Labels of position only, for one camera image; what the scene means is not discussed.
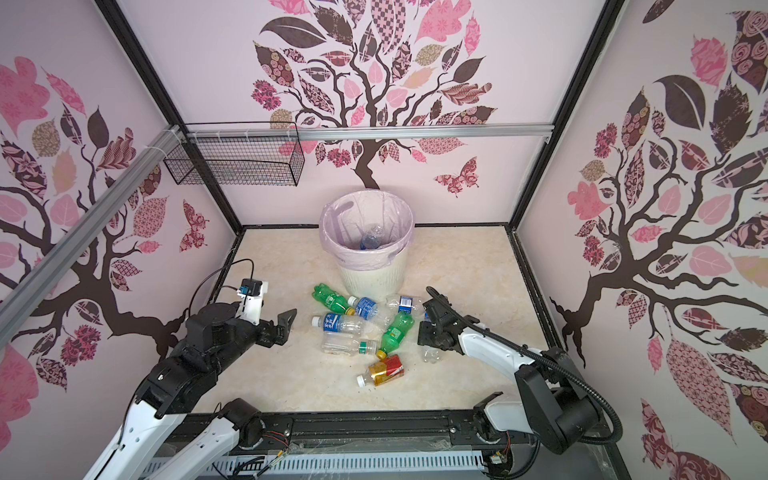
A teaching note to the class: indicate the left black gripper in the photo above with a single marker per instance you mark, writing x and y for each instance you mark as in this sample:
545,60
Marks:
283,329

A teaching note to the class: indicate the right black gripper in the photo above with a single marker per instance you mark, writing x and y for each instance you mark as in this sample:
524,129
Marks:
424,333

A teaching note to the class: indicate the clear bottle blue cap label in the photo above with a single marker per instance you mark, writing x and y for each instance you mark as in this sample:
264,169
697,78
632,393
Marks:
408,304

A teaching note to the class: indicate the green bottle yellow cap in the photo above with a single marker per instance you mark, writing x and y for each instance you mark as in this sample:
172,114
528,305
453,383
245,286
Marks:
395,334

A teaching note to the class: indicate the clear bottle blue chinese label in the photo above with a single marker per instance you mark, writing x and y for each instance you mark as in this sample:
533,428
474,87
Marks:
337,323

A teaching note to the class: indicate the small bottle blue label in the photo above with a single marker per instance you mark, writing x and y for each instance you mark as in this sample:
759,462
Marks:
430,354

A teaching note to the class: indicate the large clear bottle blue label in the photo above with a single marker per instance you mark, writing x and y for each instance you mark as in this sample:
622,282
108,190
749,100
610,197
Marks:
373,238

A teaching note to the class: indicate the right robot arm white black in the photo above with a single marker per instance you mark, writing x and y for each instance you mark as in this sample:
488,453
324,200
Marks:
555,405

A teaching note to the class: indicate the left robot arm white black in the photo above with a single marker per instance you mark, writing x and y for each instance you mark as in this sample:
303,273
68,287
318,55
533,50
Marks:
219,334

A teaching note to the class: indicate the white ribbed waste bin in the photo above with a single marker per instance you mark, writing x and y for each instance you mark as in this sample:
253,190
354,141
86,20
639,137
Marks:
376,284

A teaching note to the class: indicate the green bottle near bin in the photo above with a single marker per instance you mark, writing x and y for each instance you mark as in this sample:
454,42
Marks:
332,300

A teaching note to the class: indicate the pink plastic bin liner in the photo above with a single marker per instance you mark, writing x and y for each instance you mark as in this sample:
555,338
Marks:
344,220

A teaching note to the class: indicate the clear bottle blue sweat label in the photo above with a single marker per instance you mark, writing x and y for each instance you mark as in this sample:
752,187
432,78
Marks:
373,312

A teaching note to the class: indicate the clear square bottle green band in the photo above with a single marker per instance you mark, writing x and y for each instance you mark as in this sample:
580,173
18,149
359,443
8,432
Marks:
347,344

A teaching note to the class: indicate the red gold label bottle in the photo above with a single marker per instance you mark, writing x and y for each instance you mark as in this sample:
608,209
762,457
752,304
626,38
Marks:
381,372

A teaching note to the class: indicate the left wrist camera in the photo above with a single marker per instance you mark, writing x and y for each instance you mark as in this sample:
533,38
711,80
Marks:
251,293

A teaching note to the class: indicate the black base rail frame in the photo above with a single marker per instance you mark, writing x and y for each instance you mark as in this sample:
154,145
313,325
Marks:
461,427

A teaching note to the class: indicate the black wire mesh basket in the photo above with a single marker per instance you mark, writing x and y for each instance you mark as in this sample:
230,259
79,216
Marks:
260,153

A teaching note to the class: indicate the white slotted cable duct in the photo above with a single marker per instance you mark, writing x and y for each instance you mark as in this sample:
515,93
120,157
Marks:
348,463

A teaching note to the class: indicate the rear aluminium rail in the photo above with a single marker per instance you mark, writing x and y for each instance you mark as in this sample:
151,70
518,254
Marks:
376,133

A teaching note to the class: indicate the aluminium rail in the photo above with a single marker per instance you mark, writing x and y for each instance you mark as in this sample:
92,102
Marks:
19,305
376,133

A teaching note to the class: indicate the left aluminium rail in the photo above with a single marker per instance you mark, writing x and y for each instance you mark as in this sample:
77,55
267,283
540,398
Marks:
19,305

